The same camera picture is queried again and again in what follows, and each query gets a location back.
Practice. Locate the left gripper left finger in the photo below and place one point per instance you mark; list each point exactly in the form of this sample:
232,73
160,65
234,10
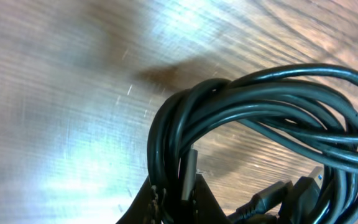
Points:
147,207

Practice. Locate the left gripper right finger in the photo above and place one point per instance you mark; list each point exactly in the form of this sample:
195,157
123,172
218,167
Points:
206,209

